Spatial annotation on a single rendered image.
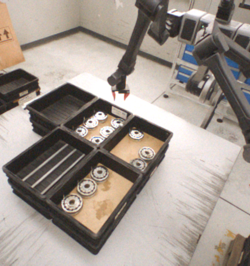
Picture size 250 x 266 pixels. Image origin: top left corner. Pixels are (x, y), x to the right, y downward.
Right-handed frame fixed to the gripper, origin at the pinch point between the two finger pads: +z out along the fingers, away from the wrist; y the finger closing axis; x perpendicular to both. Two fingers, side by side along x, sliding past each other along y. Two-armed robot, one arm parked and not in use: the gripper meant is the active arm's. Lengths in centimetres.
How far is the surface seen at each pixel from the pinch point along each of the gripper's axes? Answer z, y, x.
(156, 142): 23.5, 23.9, -17.3
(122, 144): 23.2, 0.9, -17.1
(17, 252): 35, -59, -68
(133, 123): 20.7, 11.7, -1.0
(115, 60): 108, 50, 262
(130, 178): 20.7, -0.5, -44.9
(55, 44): 107, -51, 319
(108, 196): 23, -14, -52
